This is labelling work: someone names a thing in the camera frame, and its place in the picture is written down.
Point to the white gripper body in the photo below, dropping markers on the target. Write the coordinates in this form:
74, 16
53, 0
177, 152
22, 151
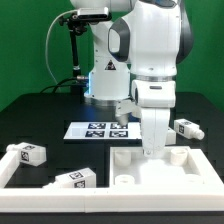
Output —
154, 128

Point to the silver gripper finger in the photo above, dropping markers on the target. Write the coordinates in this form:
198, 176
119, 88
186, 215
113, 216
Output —
123, 110

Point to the white square tabletop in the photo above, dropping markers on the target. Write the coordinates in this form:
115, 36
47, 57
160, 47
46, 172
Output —
173, 165

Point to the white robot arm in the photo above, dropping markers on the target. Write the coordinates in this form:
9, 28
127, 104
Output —
137, 45

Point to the white marker sheet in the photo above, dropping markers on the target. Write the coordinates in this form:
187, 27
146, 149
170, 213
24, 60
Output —
102, 131

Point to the white U-shaped fence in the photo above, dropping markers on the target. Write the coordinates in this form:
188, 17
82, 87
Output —
121, 198

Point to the black camera stand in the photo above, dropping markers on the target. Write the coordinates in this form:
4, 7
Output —
76, 28

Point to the silver camera on stand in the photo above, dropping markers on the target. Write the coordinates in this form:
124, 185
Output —
94, 14

